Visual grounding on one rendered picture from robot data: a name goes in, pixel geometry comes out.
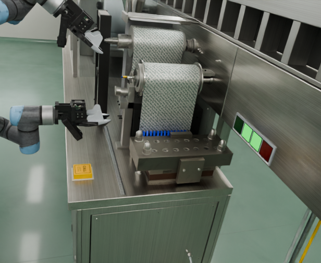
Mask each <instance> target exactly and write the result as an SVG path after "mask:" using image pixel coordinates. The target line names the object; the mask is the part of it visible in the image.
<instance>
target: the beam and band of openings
mask: <svg viewBox="0 0 321 263"><path fill-rule="evenodd" d="M158 3H160V4H162V5H164V6H166V7H168V8H170V9H171V10H173V11H175V12H177V13H179V14H181V15H183V16H185V17H187V18H193V19H196V21H199V24H200V25H202V26H204V27H206V28H208V29H210V30H211V31H213V32H215V33H217V34H219V35H220V36H222V37H224V38H226V39H228V40H230V41H232V42H234V43H236V44H237V45H239V46H241V47H243V48H245V49H247V50H249V51H251V52H253V53H255V54H256V55H258V56H260V57H262V58H264V59H266V60H268V61H270V62H272V63H274V64H276V65H277V66H279V67H281V68H283V69H285V70H287V71H289V72H291V73H293V74H295V75H296V76H298V77H300V78H302V79H304V80H306V81H308V82H310V83H312V84H313V85H315V86H317V87H319V88H321V0H158Z"/></svg>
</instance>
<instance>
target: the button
mask: <svg viewBox="0 0 321 263"><path fill-rule="evenodd" d="M83 178H92V169H91V164H74V165H73V179H74V180H75V179H83Z"/></svg>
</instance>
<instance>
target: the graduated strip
mask: <svg viewBox="0 0 321 263"><path fill-rule="evenodd" d="M103 127H104V131H105V135H106V139H107V143H108V147H109V151H110V156H111V159H112V163H113V167H114V170H115V174H116V179H117V183H118V187H119V191H120V195H126V191H125V187H124V184H123V181H122V177H121V173H120V169H119V166H118V162H117V159H116V155H115V151H114V147H113V144H112V140H111V137H110V134H109V130H108V126H103Z"/></svg>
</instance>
